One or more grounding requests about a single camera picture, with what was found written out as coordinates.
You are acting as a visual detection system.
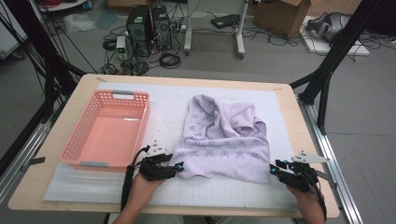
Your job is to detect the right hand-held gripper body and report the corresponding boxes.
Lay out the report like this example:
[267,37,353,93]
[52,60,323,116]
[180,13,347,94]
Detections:
[278,150,331,193]

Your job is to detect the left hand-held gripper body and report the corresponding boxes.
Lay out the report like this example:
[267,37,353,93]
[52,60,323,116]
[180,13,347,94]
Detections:
[138,140,172,182]

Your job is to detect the lilac printed towel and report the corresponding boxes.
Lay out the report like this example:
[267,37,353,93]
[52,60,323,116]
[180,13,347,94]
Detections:
[170,93,272,185]

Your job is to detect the person's right hand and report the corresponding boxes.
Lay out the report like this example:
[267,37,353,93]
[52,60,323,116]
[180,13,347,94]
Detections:
[288,186,325,213]

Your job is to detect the person's left hand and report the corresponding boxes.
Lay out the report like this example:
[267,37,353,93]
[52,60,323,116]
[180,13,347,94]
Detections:
[129,173,166,203]

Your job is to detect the white gridded mat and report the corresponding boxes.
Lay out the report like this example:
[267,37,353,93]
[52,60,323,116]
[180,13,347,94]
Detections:
[42,81,309,210]

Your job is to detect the pink plastic basket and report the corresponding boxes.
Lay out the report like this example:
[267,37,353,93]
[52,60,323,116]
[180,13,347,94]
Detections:
[59,89,151,173]

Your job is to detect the white foam board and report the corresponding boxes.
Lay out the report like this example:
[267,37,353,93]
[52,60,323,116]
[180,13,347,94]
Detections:
[300,15,371,58]

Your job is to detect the white power supply box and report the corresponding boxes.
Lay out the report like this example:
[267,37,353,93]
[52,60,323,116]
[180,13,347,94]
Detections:
[115,35,127,54]

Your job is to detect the white-legged desk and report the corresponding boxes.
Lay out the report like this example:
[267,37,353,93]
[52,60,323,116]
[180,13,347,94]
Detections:
[183,0,250,60]

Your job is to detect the black computer tower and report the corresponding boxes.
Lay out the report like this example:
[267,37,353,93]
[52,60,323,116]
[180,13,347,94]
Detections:
[125,4,153,58]
[150,5,173,50]

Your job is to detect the grey rounded device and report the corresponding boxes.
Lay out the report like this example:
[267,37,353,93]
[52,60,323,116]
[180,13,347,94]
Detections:
[306,11,351,43]

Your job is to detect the large open cardboard box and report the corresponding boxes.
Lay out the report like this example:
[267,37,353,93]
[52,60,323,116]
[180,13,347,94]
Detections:
[252,0,312,39]

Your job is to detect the black flat box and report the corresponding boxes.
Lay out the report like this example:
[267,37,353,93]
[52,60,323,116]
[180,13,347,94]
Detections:
[210,13,241,30]

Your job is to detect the teal floor sheet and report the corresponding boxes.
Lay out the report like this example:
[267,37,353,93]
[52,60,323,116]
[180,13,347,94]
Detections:
[94,8,120,31]

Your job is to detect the clear plastic bag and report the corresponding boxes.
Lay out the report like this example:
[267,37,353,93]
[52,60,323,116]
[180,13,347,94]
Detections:
[64,12,97,34]

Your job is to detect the cardboard boxes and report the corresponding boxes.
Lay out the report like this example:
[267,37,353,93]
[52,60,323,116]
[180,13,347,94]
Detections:
[306,0,363,16]

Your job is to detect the round white table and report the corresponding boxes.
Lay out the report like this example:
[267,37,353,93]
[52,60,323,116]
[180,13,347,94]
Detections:
[36,0,89,13]

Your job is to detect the white cabinet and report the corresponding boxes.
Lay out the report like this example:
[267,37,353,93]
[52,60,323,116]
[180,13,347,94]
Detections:
[0,12,27,60]

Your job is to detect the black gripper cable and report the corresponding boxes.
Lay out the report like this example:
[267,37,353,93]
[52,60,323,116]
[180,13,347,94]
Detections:
[306,172,328,222]
[120,145,151,213]

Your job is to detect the grey metal bracket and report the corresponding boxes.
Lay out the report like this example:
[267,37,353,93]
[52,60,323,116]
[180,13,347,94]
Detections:
[317,169,339,189]
[20,156,46,172]

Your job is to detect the aluminium rail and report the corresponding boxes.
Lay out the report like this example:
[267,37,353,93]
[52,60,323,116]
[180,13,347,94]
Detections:
[0,102,64,203]
[297,96,363,224]

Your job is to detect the coiled black cable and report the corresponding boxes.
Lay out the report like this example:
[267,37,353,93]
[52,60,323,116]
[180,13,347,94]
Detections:
[159,52,182,70]

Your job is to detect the black metal frame post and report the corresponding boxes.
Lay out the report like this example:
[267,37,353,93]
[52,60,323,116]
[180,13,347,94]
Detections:
[289,0,389,136]
[0,0,87,122]

